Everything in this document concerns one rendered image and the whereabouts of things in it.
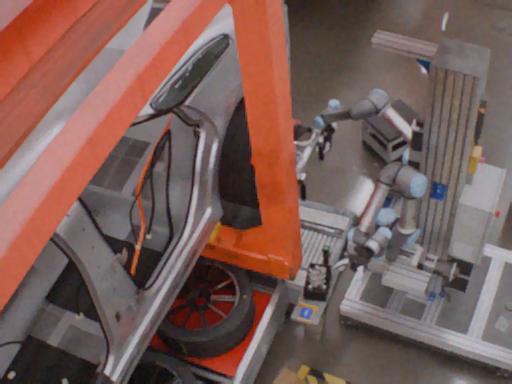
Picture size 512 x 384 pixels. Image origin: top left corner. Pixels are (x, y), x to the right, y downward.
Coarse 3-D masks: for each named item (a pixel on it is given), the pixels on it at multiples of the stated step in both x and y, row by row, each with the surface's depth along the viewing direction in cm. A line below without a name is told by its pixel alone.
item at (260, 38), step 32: (256, 0) 248; (256, 32) 260; (256, 64) 274; (256, 96) 288; (288, 96) 299; (256, 128) 304; (288, 128) 311; (256, 160) 321; (288, 160) 322; (288, 192) 335; (288, 224) 350; (288, 256) 373
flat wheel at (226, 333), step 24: (216, 264) 408; (192, 288) 400; (216, 288) 398; (240, 288) 394; (168, 312) 390; (192, 312) 389; (216, 312) 388; (240, 312) 382; (168, 336) 377; (192, 336) 374; (216, 336) 373; (240, 336) 388
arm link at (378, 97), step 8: (368, 96) 389; (376, 96) 388; (384, 96) 391; (376, 104) 387; (384, 104) 388; (376, 112) 390; (384, 112) 389; (392, 112) 389; (392, 120) 389; (400, 120) 388; (400, 128) 388; (408, 128) 388; (408, 136) 387; (408, 144) 391
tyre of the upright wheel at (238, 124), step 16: (240, 112) 398; (240, 128) 390; (224, 144) 391; (240, 144) 387; (224, 160) 391; (240, 160) 387; (224, 176) 395; (240, 176) 391; (224, 192) 404; (240, 192) 398
